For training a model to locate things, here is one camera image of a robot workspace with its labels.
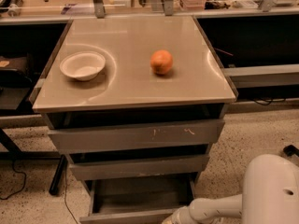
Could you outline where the grey bottom drawer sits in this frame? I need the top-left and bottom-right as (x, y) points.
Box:
(79, 174), (194, 224)

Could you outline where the grey drawer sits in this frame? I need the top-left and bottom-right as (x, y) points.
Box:
(69, 155), (209, 180)
(79, 174), (194, 224)
(49, 119), (224, 154)

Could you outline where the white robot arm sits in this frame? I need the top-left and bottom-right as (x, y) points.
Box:
(162, 154), (299, 224)

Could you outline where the grey drawer cabinet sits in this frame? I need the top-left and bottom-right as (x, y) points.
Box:
(29, 15), (239, 224)

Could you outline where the grey top drawer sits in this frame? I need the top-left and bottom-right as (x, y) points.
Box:
(49, 119), (224, 154)

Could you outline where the grey middle drawer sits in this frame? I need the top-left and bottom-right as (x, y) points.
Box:
(69, 155), (209, 180)

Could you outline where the orange fruit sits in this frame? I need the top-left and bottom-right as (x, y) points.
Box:
(150, 49), (173, 76)

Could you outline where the white paper bowl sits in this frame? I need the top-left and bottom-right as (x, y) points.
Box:
(60, 51), (106, 81)

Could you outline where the black table leg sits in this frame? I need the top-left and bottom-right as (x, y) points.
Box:
(49, 155), (66, 196)

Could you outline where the dark bag on shelf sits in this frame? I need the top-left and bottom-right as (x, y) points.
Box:
(0, 56), (32, 88)

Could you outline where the black office chair base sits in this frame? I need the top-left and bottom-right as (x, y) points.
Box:
(283, 145), (299, 157)

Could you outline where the metal frame post left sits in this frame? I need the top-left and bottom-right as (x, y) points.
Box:
(93, 0), (105, 19)

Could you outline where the black floor cable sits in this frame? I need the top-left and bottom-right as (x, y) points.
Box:
(0, 159), (28, 201)

